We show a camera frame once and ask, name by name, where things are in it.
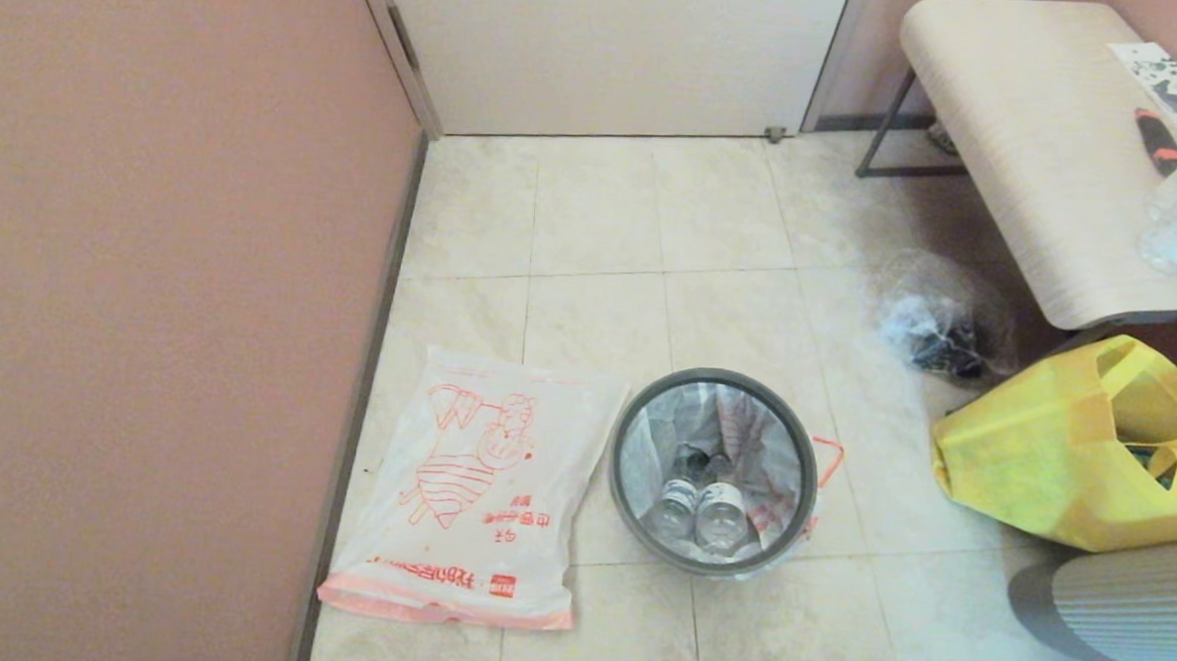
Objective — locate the white plastic bag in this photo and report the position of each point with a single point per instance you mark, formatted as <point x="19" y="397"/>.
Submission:
<point x="743" y="427"/>

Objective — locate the white trash bag red cartoon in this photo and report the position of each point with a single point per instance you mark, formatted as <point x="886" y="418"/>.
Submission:
<point x="472" y="484"/>

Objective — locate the clear plastic bag dark contents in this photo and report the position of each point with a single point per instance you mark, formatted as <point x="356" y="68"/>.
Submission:
<point x="931" y="326"/>

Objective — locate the yellow fabric tote bag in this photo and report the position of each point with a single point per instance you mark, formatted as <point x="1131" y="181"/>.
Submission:
<point x="1040" y="460"/>

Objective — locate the dark crumpled plastic bottle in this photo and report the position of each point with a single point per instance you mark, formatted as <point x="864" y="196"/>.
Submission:
<point x="694" y="462"/>

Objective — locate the clear plastic bottle white label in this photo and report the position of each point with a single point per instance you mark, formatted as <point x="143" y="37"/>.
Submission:
<point x="675" y="505"/>
<point x="722" y="513"/>

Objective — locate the white door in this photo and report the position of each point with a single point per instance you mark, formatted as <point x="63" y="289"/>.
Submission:
<point x="611" y="53"/>

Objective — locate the grey shoe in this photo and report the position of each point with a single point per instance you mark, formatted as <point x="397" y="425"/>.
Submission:
<point x="943" y="139"/>

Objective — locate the beige bench metal legs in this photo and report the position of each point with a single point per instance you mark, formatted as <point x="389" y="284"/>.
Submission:
<point x="1034" y="141"/>

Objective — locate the green item in tote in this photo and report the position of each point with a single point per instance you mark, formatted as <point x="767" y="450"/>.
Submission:
<point x="1144" y="462"/>

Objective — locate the black orange utility knife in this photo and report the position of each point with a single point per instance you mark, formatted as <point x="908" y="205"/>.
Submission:
<point x="1158" y="142"/>

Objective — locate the grey ribbed round object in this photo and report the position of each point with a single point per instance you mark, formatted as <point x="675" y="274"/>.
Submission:
<point x="1132" y="613"/>

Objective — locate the black white printed leaflet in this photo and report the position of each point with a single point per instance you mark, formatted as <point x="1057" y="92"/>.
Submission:
<point x="1161" y="72"/>

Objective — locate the grey wall baseboard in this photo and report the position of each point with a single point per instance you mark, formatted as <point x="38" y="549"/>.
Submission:
<point x="368" y="380"/>

